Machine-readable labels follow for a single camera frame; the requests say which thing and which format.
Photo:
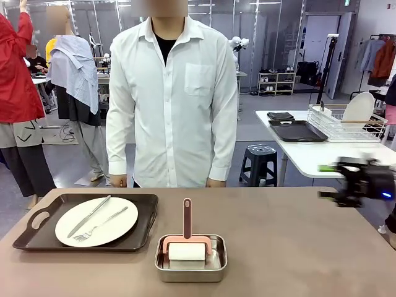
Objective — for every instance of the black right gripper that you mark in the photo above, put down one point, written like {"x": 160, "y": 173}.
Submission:
{"x": 371, "y": 182}

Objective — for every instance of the dark brown serving tray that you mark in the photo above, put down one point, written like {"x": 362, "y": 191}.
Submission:
{"x": 145, "y": 216}
{"x": 297, "y": 131}

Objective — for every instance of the silver cutlery piece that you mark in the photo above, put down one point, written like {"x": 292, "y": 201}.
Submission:
{"x": 322, "y": 105}

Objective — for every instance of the white round plate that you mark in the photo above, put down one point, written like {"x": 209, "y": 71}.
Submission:
{"x": 117, "y": 222}
{"x": 359, "y": 106}

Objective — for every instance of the pink lint roller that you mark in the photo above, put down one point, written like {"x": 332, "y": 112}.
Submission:
{"x": 187, "y": 216}

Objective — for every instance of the silver fork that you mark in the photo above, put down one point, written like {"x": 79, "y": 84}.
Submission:
{"x": 105, "y": 222}

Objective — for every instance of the silver table knife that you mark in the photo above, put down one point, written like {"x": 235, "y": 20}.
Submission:
{"x": 89, "y": 215}

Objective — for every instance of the person's left forearm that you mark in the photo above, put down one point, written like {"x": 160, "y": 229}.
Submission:
{"x": 224, "y": 151}

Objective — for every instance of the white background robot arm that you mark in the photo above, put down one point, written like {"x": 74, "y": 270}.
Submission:
{"x": 239, "y": 43}

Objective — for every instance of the person's right forearm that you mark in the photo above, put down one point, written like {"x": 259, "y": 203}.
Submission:
{"x": 119, "y": 148}

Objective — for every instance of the person's left hand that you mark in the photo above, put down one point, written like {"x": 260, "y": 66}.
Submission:
{"x": 216, "y": 184}

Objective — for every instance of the person's right hand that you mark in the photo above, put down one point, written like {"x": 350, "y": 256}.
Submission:
{"x": 119, "y": 182}

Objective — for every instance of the white side table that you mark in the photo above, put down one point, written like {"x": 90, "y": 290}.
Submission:
{"x": 297, "y": 154}

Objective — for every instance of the white cutlery holder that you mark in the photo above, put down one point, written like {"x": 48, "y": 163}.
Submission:
{"x": 318, "y": 117}

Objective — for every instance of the dark blue plastic stool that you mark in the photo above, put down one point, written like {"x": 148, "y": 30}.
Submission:
{"x": 258, "y": 161}

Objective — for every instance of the person in dark trousers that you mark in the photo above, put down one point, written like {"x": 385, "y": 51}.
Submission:
{"x": 392, "y": 229}

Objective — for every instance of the folded dark cloth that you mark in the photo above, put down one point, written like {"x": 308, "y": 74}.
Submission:
{"x": 281, "y": 115}

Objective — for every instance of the pink garment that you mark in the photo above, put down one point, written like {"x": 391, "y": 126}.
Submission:
{"x": 391, "y": 114}

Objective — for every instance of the black bag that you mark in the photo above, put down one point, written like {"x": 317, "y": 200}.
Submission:
{"x": 307, "y": 72}

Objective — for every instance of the wooden shoe rack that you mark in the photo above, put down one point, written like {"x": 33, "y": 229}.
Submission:
{"x": 275, "y": 83}

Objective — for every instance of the grey blue hanging shirt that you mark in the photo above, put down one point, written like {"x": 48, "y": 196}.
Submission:
{"x": 368, "y": 55}

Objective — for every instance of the orange hanging jacket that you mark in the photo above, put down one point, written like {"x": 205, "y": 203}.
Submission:
{"x": 385, "y": 58}

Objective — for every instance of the black clothes rack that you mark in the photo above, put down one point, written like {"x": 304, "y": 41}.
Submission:
{"x": 376, "y": 35}

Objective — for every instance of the stainless steel rectangular tray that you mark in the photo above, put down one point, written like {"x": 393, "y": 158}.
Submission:
{"x": 188, "y": 275}

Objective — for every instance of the person in white shirt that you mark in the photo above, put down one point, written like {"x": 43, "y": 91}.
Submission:
{"x": 170, "y": 108}

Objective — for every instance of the white background workbench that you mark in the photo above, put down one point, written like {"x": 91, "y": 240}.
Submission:
{"x": 103, "y": 81}

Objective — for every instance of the mannequin with striped blue shirt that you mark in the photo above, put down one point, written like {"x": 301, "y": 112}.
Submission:
{"x": 74, "y": 68}

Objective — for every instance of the person in yellow hoodie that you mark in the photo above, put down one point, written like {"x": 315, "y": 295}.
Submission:
{"x": 50, "y": 49}

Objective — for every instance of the seated person in dark clothes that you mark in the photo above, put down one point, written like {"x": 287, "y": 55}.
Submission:
{"x": 37, "y": 63}

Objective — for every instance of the mannequin with red jacket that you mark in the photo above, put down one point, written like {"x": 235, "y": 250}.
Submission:
{"x": 15, "y": 77}

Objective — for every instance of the black tripod with camera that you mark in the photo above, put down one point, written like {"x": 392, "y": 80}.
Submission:
{"x": 331, "y": 49}

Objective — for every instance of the metal frame workbench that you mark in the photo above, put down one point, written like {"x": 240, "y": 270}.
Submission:
{"x": 242, "y": 74}

